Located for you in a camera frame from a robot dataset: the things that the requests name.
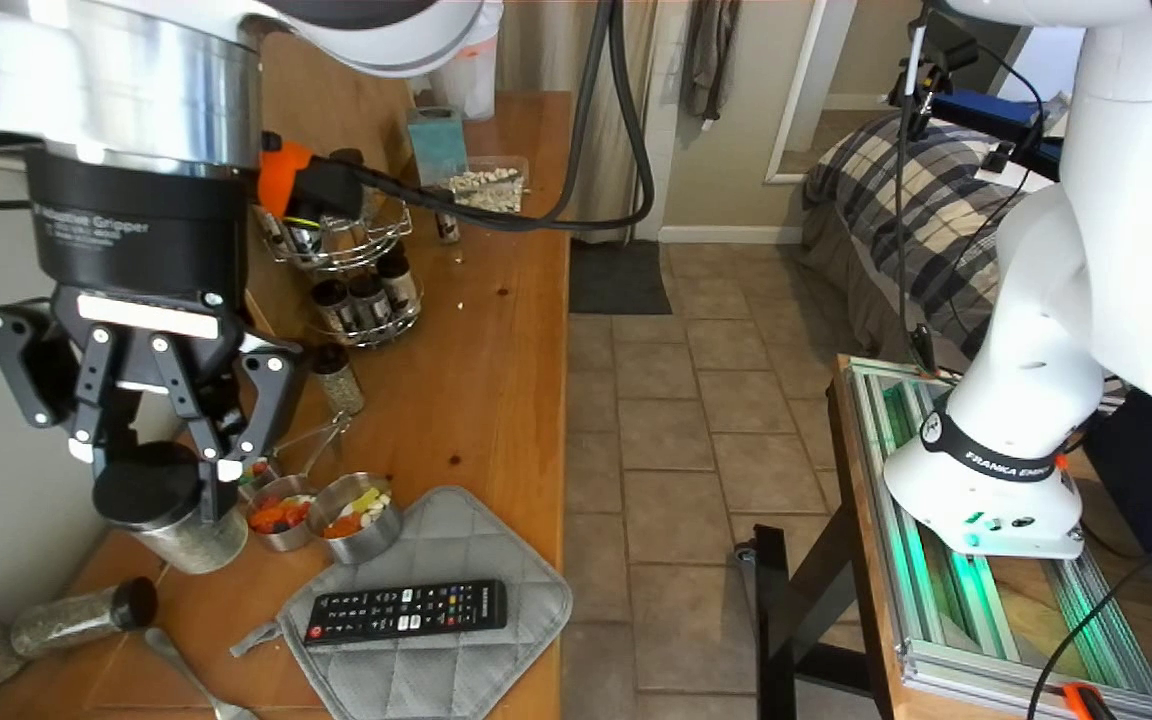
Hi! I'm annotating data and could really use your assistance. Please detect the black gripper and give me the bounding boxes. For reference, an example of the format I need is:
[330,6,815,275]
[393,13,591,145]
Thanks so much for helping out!
[0,157,308,490]

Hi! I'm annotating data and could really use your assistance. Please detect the large steel measuring cup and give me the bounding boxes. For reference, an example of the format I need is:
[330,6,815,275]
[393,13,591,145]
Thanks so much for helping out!
[313,470,408,574]

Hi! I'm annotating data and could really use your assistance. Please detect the pine wooden dresser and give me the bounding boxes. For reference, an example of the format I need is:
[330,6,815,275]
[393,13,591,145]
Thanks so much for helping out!
[0,91,576,720]

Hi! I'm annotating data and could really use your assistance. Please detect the black remote control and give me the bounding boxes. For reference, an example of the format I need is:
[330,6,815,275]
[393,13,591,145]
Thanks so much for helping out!
[299,576,512,656]

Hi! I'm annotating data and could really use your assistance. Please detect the teal tissue box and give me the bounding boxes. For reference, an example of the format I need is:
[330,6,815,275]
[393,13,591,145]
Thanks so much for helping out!
[401,105,471,191]

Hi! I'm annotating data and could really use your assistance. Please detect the grey quilted pot holder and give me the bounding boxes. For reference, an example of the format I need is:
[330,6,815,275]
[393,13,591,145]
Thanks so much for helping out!
[226,480,576,720]

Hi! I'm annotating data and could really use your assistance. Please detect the white lined trash can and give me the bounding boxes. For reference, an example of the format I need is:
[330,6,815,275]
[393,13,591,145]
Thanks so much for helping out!
[446,32,506,119]

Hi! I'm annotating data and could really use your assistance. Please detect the dark floor mat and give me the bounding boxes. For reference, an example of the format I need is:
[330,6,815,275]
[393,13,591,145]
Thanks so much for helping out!
[569,238,676,319]

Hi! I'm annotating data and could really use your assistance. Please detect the grey hanging cloth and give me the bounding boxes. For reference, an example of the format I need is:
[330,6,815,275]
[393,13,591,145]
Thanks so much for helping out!
[676,0,749,130]

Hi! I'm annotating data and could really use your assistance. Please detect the wooden robot table black legs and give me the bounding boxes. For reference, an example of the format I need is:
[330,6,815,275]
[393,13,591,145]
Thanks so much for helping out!
[732,354,1152,720]

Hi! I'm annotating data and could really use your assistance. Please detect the bed with plaid blanket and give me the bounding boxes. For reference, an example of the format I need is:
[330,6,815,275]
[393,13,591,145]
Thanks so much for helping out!
[798,113,1073,377]

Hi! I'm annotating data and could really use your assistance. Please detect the black cable with orange plug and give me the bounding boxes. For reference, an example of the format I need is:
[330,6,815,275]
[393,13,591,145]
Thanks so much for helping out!
[253,0,665,238]

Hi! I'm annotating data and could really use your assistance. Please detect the silver wire spice stand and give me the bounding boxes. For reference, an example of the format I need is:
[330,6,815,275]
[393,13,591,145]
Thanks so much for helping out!
[259,196,423,354]

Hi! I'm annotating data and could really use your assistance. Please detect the white door frame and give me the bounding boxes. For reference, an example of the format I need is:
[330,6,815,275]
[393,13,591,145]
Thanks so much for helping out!
[765,0,863,189]

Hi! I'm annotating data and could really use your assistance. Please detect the black camera on stand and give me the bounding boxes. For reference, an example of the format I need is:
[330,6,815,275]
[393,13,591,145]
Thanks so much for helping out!
[886,13,987,115]

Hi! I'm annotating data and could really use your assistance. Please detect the aluminium profile frame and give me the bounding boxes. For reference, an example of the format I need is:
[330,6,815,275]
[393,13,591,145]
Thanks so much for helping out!
[839,356,1152,717]

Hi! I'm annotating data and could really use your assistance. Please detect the thin black cable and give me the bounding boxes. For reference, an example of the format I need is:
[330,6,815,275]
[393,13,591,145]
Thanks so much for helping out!
[1023,525,1152,720]

